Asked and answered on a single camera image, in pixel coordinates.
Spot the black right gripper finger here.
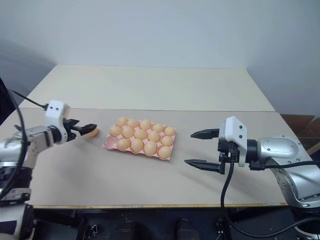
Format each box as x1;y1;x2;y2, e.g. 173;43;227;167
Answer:
190;128;221;141
184;158;224;174

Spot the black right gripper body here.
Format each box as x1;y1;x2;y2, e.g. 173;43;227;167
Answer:
216;139;241;175

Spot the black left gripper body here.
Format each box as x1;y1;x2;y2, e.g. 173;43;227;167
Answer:
61;118;81;143

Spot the pink egg tray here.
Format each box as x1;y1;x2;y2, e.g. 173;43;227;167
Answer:
101;123;178;161

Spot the dark rounded shape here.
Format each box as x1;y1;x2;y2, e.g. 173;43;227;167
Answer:
175;218;194;240

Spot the black panel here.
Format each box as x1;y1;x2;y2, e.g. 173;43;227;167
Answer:
0;76;16;120

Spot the brown cardboard box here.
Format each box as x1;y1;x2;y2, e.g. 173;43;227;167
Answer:
279;113;320;156

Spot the white robot torso shell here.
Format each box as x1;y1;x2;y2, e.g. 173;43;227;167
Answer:
0;203;35;240

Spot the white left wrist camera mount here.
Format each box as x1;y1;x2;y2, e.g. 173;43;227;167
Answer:
44;99;72;135

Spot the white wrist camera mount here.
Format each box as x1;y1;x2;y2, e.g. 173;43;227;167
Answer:
218;115;249;168
44;99;72;135

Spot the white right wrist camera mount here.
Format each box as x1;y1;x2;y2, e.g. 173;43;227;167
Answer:
218;115;249;168

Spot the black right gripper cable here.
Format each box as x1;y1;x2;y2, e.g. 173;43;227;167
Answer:
220;161;320;237

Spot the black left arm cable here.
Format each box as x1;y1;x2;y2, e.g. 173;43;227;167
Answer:
0;87;29;201

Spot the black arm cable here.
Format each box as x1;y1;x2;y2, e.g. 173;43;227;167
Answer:
0;87;29;201
249;160;320;171

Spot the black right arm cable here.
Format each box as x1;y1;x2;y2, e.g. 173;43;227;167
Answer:
249;160;320;171

